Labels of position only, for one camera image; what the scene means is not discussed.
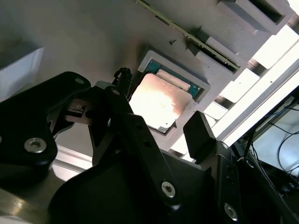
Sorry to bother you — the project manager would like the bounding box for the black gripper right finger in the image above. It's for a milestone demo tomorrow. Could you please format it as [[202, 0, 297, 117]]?
[[183, 111, 276, 224]]

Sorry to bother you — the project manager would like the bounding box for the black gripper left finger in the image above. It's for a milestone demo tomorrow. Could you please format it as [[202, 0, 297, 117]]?
[[0, 68, 183, 210]]

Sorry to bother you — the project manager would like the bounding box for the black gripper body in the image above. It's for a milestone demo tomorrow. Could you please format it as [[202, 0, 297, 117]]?
[[48, 149, 220, 224]]

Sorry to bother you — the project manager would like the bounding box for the silver CPU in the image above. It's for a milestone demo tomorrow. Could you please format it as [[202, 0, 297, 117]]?
[[128, 59, 201, 135]]

